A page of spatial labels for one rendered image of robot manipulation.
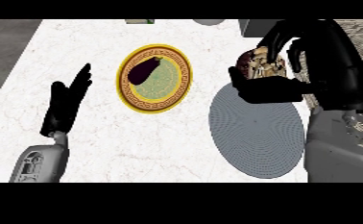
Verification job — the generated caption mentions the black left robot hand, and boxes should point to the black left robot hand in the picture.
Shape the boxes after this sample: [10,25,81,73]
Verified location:
[38,62,93,138]

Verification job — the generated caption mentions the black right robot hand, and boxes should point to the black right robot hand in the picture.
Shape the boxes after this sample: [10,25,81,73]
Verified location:
[227,19,363,112]

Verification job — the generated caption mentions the brown frosted cupcake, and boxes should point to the brown frosted cupcake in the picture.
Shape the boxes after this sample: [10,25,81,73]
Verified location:
[236,45,287,81]

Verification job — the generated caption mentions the round grey placemat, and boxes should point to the round grey placemat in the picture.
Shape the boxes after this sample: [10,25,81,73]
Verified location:
[206,82,307,180]

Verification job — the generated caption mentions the grey box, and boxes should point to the grey box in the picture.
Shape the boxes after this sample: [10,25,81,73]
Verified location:
[237,19,287,38]

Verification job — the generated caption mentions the dark purple eggplant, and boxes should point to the dark purple eggplant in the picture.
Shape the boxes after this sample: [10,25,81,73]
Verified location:
[127,56,163,87]

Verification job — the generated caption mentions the yellow patterned plate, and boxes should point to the yellow patterned plate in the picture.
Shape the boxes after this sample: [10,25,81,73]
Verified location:
[115,43,194,114]

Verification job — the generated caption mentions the grey round object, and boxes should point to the grey round object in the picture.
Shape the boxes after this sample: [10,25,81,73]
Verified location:
[191,19,225,27]

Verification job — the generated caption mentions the green and cream object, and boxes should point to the green and cream object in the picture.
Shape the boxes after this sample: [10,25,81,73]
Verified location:
[125,19,156,25]

